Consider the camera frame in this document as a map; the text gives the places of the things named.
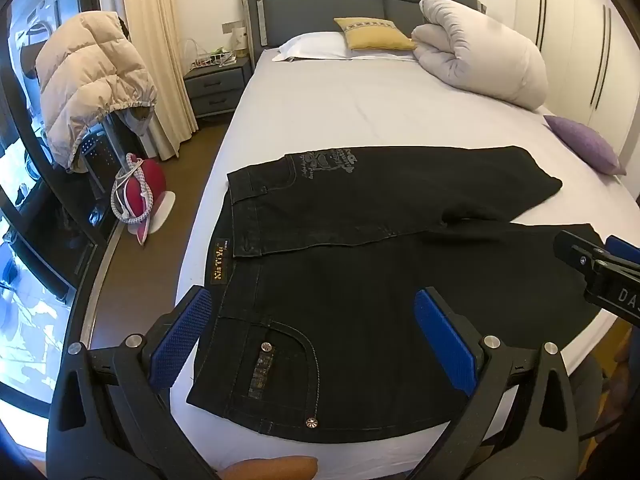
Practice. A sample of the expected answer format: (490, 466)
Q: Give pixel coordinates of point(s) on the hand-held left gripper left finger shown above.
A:
(182, 335)

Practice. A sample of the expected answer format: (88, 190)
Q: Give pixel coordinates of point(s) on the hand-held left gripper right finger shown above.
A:
(442, 337)

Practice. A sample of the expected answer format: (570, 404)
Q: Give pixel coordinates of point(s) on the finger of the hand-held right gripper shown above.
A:
(577, 252)
(625, 252)

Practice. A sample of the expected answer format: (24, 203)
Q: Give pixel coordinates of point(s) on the black denim pants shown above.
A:
(360, 280)

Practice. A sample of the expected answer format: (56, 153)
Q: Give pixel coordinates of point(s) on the person's left hand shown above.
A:
(275, 469)

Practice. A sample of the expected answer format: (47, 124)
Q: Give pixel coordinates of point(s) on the purple cushion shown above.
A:
(585, 142)

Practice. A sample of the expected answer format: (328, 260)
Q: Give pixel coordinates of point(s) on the person's grey trousers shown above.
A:
(585, 400)

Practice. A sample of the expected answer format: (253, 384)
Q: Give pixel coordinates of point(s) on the red iron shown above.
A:
(150, 175)

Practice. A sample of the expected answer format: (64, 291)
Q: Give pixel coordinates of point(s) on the black chair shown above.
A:
(97, 160)

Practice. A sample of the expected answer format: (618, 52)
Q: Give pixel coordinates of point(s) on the white wardrobe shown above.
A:
(580, 35)

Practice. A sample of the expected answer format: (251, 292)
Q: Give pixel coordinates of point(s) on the white rolled duvet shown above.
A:
(485, 50)

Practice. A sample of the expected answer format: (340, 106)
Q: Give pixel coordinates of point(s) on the bed with grey headboard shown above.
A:
(350, 110)

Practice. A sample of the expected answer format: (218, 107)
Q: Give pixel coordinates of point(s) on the grey nightstand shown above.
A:
(217, 85)

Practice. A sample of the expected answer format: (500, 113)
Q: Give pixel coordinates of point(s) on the beige puffer jacket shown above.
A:
(85, 80)

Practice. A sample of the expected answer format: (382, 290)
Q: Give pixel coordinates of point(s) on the white bottle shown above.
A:
(240, 42)

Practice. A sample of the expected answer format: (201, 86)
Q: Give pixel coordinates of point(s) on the yellow cushion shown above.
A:
(375, 32)

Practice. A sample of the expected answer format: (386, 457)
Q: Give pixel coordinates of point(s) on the cream curtain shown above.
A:
(155, 35)

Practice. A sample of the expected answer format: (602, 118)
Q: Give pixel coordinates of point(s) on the white pillow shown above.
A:
(315, 45)

